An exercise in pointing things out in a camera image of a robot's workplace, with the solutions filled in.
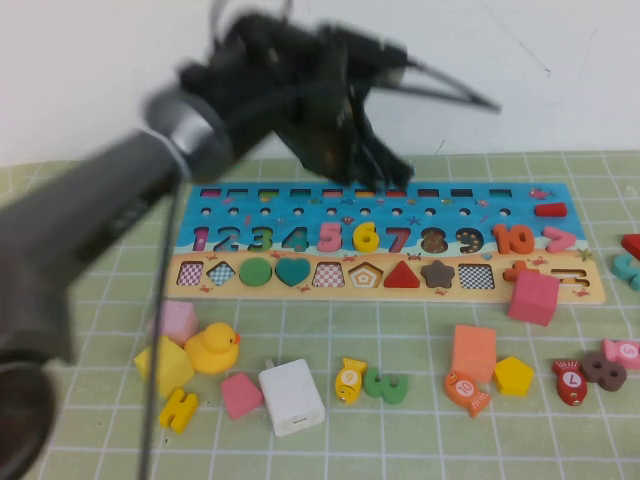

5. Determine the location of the brown number eight piece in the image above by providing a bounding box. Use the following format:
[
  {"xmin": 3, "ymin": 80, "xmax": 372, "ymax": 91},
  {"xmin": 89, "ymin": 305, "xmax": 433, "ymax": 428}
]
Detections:
[{"xmin": 579, "ymin": 349, "xmax": 627, "ymax": 391}]

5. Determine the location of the colourful wooden puzzle board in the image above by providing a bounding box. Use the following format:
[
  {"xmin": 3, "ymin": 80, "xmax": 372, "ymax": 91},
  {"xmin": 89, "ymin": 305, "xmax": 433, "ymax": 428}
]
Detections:
[{"xmin": 163, "ymin": 182, "xmax": 607, "ymax": 304}]

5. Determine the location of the green number three piece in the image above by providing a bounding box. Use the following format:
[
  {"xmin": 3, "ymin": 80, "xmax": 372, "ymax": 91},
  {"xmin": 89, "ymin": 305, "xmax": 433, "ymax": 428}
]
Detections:
[{"xmin": 363, "ymin": 367, "xmax": 410, "ymax": 405}]

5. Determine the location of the yellow rubber duck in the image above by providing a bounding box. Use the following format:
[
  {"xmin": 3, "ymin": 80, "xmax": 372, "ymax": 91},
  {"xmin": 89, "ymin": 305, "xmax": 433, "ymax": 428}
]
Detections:
[{"xmin": 184, "ymin": 321, "xmax": 242, "ymax": 375}]

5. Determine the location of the red triangle piece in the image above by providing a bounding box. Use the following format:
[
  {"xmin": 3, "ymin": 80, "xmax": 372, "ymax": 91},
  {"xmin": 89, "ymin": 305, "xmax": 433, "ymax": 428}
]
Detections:
[{"xmin": 383, "ymin": 259, "xmax": 421, "ymax": 290}]

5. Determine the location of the pink greater-than sign piece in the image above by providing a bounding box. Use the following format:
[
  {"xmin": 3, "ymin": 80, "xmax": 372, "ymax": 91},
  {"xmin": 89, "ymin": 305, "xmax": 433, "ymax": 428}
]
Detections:
[{"xmin": 543, "ymin": 225, "xmax": 576, "ymax": 253}]

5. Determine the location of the pink fish number five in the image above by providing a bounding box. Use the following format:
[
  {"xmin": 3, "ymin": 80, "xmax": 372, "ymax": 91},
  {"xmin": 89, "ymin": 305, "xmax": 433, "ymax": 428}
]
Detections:
[{"xmin": 599, "ymin": 337, "xmax": 640, "ymax": 370}]

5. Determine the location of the green circle piece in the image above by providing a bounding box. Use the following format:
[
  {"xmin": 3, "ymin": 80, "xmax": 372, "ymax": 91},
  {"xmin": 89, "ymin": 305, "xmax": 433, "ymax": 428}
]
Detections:
[{"xmin": 238, "ymin": 258, "xmax": 274, "ymax": 287}]

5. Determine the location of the dark pink wooden cube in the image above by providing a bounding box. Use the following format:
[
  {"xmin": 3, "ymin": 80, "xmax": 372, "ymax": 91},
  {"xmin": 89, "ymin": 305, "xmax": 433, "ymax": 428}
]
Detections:
[{"xmin": 507, "ymin": 269, "xmax": 561, "ymax": 328}]

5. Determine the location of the yellow letter H piece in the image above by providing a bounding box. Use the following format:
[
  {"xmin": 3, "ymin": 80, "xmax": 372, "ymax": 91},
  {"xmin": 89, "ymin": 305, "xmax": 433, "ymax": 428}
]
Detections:
[{"xmin": 158, "ymin": 387, "xmax": 200, "ymax": 433}]

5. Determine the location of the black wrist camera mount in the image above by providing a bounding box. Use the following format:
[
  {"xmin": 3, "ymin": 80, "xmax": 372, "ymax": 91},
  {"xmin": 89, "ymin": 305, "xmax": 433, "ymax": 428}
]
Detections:
[{"xmin": 178, "ymin": 13, "xmax": 412, "ymax": 96}]

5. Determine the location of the pink trapezoid piece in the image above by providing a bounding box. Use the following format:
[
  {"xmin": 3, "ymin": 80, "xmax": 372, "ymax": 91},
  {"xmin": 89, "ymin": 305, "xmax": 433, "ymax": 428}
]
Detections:
[{"xmin": 221, "ymin": 371, "xmax": 265, "ymax": 420}]

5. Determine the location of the green checked tablecloth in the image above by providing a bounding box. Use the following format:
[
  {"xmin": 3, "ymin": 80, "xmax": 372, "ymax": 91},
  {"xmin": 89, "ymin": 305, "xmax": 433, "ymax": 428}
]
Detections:
[{"xmin": 0, "ymin": 149, "xmax": 640, "ymax": 480}]

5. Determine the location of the orange number ten piece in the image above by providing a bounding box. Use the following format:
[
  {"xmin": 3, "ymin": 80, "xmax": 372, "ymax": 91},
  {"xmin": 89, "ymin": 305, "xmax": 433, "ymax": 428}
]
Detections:
[{"xmin": 492, "ymin": 223, "xmax": 537, "ymax": 255}]

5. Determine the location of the teal number piece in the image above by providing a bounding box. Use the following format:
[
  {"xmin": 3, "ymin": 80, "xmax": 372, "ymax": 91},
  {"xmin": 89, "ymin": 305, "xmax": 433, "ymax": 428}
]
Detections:
[{"xmin": 609, "ymin": 252, "xmax": 640, "ymax": 292}]

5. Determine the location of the pink number five piece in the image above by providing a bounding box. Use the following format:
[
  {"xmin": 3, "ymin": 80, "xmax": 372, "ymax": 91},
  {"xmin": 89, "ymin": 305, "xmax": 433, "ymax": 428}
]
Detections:
[{"xmin": 317, "ymin": 221, "xmax": 346, "ymax": 253}]

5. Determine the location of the orange fish number ten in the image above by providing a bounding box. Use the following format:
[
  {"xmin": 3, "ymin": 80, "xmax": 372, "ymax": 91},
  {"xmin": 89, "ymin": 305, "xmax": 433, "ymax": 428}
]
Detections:
[{"xmin": 443, "ymin": 368, "xmax": 491, "ymax": 418}]

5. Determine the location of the light pink wooden cube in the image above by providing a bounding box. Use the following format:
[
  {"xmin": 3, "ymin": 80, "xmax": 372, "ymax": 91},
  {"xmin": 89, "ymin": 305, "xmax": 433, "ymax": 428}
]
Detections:
[{"xmin": 149, "ymin": 299, "xmax": 201, "ymax": 346}]

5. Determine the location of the yellow fish number nine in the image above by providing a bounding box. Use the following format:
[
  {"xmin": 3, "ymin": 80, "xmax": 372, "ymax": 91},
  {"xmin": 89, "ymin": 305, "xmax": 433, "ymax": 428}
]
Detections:
[{"xmin": 334, "ymin": 356, "xmax": 369, "ymax": 404}]

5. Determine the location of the teal heart piece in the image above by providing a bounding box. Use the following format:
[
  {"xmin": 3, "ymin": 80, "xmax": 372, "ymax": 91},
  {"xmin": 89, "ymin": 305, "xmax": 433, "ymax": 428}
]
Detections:
[{"xmin": 275, "ymin": 258, "xmax": 312, "ymax": 288}]

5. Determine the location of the yellow number six piece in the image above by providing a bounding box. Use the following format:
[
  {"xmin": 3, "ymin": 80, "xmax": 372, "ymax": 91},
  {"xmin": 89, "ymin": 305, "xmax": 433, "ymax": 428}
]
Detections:
[{"xmin": 352, "ymin": 221, "xmax": 382, "ymax": 255}]

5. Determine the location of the orange plus sign piece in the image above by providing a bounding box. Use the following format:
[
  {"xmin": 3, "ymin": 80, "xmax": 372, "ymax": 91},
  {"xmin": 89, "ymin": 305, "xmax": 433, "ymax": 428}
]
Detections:
[{"xmin": 502, "ymin": 259, "xmax": 542, "ymax": 281}]

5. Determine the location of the brown star piece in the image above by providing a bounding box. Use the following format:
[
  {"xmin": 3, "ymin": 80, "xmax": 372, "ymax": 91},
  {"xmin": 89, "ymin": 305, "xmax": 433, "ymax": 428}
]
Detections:
[{"xmin": 419, "ymin": 258, "xmax": 456, "ymax": 290}]

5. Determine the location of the red fish number seven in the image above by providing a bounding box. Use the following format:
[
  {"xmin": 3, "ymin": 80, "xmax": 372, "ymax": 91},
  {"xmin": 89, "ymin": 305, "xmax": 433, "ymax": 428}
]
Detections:
[{"xmin": 551, "ymin": 357, "xmax": 589, "ymax": 407}]

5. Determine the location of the yellow wooden cube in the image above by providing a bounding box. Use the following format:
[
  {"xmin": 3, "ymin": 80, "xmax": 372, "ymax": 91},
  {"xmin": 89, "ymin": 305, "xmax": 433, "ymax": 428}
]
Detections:
[{"xmin": 134, "ymin": 333, "xmax": 197, "ymax": 399}]

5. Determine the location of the yellow pentagon piece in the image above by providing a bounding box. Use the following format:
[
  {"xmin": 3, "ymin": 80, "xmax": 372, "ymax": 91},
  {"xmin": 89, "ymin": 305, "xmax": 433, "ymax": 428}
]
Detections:
[{"xmin": 492, "ymin": 355, "xmax": 535, "ymax": 397}]

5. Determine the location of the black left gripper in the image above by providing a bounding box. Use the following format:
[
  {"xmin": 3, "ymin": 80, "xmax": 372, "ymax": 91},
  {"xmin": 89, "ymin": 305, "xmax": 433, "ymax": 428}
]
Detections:
[{"xmin": 264, "ymin": 54, "xmax": 417, "ymax": 190}]

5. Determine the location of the white USB charger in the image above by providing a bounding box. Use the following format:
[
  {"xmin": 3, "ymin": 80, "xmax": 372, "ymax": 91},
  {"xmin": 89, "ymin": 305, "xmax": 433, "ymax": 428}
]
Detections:
[{"xmin": 258, "ymin": 357, "xmax": 327, "ymax": 438}]

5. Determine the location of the orange square block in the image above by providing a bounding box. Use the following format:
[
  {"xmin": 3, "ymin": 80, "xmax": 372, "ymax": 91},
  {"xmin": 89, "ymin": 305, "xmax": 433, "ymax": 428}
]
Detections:
[{"xmin": 451, "ymin": 323, "xmax": 498, "ymax": 384}]

